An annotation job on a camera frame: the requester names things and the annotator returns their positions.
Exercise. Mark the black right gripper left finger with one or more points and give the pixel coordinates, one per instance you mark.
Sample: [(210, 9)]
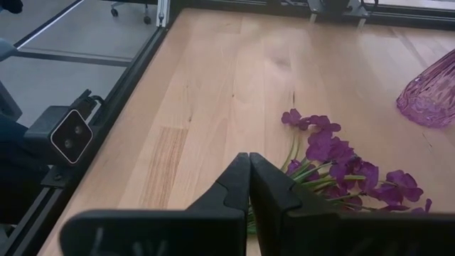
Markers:
[(170, 231)]

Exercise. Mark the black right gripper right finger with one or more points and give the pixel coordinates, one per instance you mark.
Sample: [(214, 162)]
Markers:
[(320, 231)]

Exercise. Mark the purple artificial flower spray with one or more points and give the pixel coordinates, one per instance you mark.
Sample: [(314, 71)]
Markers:
[(320, 145)]

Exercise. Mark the pink ribbed glass vase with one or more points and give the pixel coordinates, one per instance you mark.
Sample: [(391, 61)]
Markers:
[(430, 96)]

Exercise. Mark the silver aluminium extrusion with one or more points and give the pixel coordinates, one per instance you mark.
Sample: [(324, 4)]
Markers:
[(163, 14)]

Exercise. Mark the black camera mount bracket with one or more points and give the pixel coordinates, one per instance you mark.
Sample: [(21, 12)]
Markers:
[(55, 176)]

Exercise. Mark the black depth camera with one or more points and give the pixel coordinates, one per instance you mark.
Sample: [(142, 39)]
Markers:
[(71, 137)]

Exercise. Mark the black metal table frame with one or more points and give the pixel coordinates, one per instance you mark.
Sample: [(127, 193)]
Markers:
[(128, 83)]

